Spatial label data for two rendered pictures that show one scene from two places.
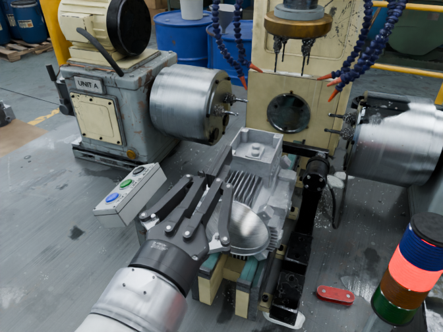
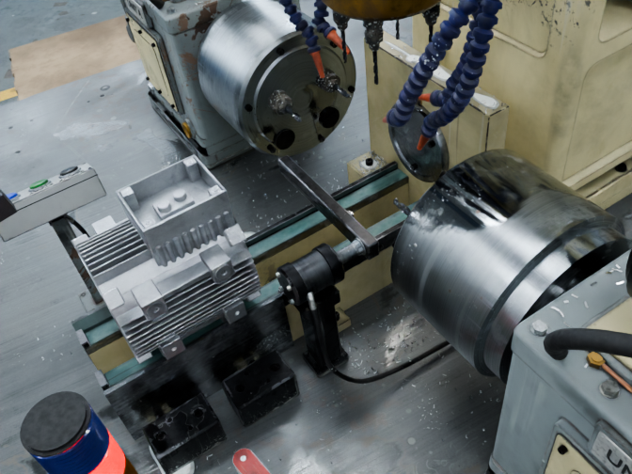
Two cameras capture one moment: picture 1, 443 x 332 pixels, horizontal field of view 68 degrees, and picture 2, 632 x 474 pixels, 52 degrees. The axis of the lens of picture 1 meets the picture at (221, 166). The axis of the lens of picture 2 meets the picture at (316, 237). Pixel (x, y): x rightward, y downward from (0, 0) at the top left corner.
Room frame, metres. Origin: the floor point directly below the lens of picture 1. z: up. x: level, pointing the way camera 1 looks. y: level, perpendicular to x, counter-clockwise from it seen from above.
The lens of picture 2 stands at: (0.23, -0.66, 1.69)
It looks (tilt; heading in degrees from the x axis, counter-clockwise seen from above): 45 degrees down; 43
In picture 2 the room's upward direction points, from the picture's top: 9 degrees counter-clockwise
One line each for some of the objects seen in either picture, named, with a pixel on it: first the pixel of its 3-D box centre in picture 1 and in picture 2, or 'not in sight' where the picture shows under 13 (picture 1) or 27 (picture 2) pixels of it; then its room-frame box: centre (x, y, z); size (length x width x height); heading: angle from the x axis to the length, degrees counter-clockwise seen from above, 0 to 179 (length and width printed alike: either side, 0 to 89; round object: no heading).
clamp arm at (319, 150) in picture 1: (283, 146); (323, 204); (0.79, -0.18, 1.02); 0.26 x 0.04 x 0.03; 69
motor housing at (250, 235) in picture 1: (246, 199); (169, 269); (0.56, -0.06, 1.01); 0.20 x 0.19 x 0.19; 159
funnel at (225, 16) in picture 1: (225, 24); not in sight; (2.61, -0.03, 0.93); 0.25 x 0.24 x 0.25; 153
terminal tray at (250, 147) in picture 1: (254, 157); (177, 210); (0.60, -0.07, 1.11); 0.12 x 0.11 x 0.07; 159
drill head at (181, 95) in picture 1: (180, 102); (262, 66); (1.03, 0.14, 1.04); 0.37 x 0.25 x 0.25; 69
